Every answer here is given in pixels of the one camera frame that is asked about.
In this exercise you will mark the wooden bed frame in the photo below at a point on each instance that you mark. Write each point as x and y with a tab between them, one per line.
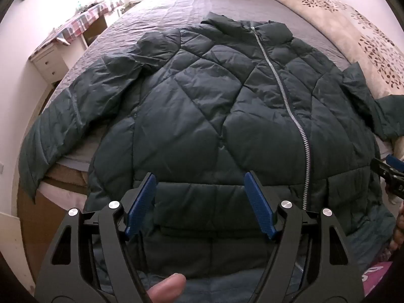
41	221

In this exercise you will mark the person's right hand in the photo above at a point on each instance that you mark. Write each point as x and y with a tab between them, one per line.
398	230

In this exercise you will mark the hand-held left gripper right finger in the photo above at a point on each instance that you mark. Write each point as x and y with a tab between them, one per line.
258	205

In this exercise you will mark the white drawer cabinet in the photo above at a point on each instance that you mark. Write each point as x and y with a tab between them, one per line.
50	64

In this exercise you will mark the grey quilted bed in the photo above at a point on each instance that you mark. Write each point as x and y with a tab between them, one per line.
189	6

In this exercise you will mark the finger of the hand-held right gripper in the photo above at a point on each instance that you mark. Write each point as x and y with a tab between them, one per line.
386	169

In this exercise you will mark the pink cloth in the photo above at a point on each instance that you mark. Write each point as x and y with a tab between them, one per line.
377	276

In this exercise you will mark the cream leaf-print duvet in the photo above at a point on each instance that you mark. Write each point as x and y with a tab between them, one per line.
350	22

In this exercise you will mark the dark green puffer jacket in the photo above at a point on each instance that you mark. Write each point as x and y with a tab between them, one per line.
205	116

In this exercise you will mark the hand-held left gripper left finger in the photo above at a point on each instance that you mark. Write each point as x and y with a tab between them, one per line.
142	205

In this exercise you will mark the person's left hand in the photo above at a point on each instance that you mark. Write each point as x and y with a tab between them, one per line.
167	288

